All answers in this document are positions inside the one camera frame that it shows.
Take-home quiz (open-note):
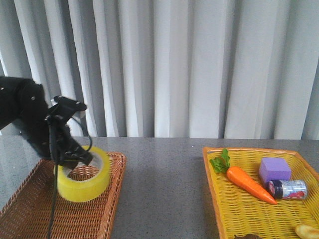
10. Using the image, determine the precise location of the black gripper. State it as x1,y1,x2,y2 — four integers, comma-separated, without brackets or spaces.
27,117,93,170

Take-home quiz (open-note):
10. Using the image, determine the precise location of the yellow tape roll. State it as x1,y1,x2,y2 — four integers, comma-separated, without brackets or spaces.
56,146,111,203

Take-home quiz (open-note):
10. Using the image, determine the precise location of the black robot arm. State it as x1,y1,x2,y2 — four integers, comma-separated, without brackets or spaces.
0,76,93,169

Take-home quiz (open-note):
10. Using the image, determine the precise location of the brown wicker basket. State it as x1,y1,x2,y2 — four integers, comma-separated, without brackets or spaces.
0,152,126,239

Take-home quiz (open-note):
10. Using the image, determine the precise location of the orange toy carrot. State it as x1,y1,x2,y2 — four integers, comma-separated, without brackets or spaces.
209,148,277,205

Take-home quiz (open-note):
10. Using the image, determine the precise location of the grey pleated curtain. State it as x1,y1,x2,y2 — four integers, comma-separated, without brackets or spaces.
0,0,319,140

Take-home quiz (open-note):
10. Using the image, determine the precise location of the dark brown object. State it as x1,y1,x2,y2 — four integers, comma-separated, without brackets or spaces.
234,234,262,239

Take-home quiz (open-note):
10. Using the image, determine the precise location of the purple foam cube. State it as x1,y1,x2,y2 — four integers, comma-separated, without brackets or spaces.
259,157,292,187

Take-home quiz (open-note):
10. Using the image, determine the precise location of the small jar with dark lid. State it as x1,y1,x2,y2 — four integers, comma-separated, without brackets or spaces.
268,180,308,200

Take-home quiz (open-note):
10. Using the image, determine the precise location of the pale yellow food item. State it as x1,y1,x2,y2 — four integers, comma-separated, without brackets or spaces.
295,224,319,239

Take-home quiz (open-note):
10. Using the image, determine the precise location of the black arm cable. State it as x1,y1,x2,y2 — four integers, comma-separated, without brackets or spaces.
46,115,92,239

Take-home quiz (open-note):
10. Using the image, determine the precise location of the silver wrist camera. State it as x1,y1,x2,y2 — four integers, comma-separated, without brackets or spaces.
49,96,87,121

